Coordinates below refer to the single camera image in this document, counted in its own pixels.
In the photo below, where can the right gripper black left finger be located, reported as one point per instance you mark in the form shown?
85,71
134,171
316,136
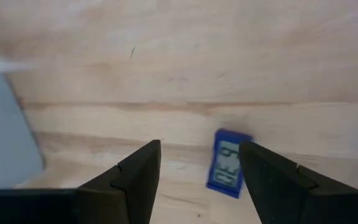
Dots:
129,186

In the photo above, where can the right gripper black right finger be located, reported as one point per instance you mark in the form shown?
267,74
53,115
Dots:
278,186

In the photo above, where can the navy memory card case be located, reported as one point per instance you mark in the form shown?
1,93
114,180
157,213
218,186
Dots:
227,161

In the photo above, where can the grey plastic tray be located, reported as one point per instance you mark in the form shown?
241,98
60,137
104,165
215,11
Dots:
5,130

